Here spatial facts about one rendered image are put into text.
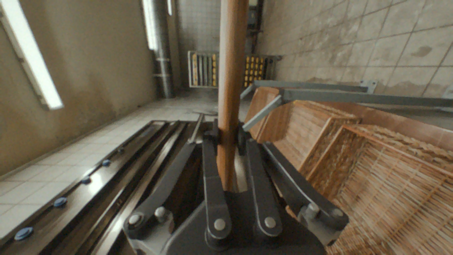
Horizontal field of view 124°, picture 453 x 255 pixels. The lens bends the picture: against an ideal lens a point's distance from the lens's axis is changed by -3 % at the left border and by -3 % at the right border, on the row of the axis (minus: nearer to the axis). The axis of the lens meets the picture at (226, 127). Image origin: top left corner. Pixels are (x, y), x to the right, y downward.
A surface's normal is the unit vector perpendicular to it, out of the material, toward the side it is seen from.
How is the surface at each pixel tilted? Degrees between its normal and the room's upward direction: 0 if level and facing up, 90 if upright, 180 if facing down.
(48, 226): 90
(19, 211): 90
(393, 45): 0
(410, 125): 0
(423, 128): 0
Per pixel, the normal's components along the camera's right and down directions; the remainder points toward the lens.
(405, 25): -1.00, -0.02
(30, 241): 0.04, -0.91
